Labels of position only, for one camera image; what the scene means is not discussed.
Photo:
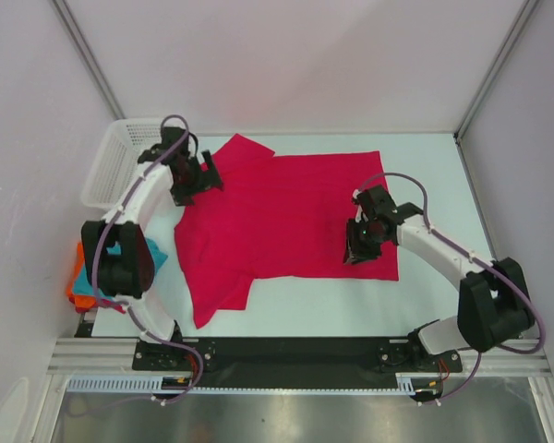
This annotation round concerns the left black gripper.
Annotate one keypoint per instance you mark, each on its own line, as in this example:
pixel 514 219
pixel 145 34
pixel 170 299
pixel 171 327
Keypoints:
pixel 184 196

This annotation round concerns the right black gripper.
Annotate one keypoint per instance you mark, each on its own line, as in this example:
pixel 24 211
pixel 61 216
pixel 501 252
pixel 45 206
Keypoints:
pixel 354 251

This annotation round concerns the pink t shirt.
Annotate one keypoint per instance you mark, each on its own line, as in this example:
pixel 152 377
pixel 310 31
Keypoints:
pixel 111 304
pixel 276 216

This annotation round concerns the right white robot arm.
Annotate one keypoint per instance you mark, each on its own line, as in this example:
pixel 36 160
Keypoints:
pixel 493 301

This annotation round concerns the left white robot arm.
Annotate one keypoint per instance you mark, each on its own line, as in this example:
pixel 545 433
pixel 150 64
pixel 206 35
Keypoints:
pixel 127 221

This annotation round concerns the white plastic basket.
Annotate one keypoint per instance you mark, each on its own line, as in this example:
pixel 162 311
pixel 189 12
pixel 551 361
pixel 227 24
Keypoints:
pixel 116 160

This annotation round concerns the teal t shirt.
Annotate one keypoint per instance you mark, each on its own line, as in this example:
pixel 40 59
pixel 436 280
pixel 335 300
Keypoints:
pixel 123 268

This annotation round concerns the orange t shirt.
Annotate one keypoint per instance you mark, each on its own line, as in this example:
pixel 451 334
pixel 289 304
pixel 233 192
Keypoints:
pixel 78 289

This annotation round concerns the white cable duct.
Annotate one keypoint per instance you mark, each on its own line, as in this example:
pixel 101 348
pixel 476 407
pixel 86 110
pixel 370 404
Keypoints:
pixel 159 385

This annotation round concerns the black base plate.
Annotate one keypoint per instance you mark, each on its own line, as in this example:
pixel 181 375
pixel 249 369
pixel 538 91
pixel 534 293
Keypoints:
pixel 296 363

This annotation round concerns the aluminium frame rail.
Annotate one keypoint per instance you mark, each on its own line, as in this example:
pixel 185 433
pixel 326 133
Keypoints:
pixel 114 356

